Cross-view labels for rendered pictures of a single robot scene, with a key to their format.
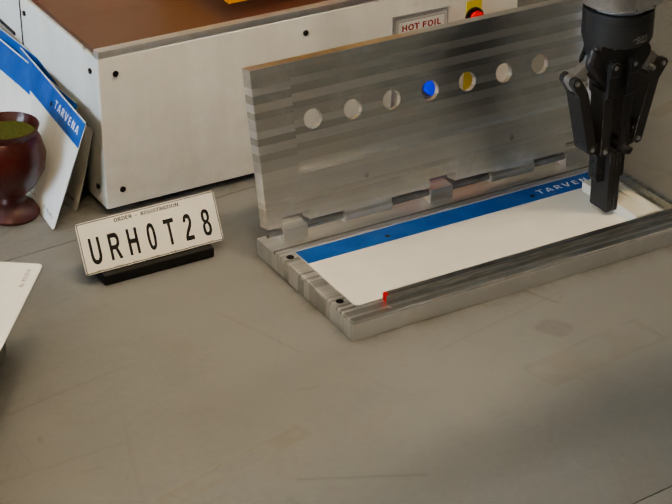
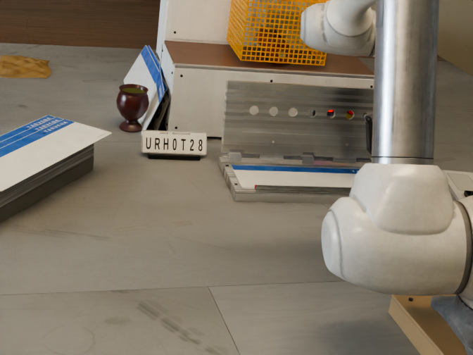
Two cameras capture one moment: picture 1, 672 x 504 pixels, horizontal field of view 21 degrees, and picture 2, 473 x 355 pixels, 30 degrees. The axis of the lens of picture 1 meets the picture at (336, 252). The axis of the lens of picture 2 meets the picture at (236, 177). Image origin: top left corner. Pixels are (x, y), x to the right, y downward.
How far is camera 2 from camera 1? 0.54 m
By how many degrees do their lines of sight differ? 15
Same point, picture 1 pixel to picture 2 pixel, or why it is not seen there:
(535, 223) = (342, 180)
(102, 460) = (103, 210)
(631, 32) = not seen: hidden behind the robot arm
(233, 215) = (218, 149)
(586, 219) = not seen: hidden behind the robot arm
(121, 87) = (183, 82)
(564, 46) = not seen: hidden behind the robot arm
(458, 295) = (288, 195)
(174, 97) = (206, 93)
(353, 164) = (267, 134)
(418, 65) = (308, 100)
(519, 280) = (319, 198)
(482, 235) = (315, 179)
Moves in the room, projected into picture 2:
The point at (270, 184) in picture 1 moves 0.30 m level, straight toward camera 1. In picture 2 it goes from (227, 132) to (186, 177)
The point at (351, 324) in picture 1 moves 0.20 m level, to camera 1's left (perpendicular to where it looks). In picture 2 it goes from (235, 193) to (153, 172)
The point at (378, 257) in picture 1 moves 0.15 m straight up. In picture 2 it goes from (265, 175) to (273, 115)
